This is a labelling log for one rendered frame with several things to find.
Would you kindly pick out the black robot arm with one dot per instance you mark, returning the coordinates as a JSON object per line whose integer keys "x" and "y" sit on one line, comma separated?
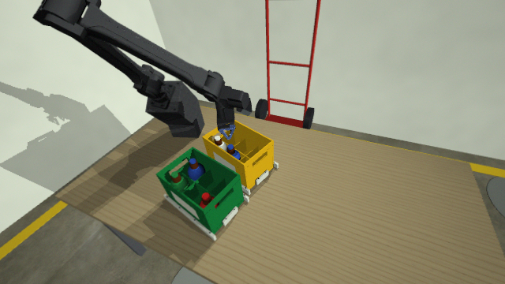
{"x": 63, "y": 15}

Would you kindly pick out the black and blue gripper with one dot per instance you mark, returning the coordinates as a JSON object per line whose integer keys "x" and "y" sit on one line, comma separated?
{"x": 223, "y": 124}

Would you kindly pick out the green crate with dividers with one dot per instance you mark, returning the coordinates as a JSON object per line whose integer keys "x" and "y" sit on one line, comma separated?
{"x": 218, "y": 179}

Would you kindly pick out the blue bottle with brown label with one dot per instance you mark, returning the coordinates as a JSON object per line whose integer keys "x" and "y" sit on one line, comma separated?
{"x": 233, "y": 152}
{"x": 195, "y": 169}

